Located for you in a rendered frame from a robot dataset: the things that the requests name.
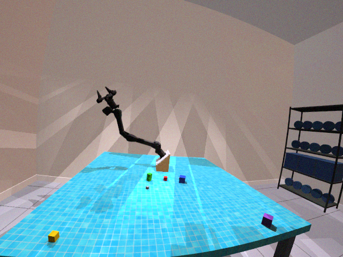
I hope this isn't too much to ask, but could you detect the blue cube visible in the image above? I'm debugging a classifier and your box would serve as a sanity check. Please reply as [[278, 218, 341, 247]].
[[179, 175, 185, 184]]

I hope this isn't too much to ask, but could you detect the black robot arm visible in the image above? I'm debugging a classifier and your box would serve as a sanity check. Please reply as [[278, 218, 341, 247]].
[[102, 93, 166, 158]]

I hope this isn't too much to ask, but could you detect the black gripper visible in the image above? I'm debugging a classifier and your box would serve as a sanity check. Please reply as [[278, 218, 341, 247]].
[[96, 87, 117, 105]]

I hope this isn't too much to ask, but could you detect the purple block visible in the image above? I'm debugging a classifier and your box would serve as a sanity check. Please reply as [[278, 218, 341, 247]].
[[261, 213, 274, 228]]

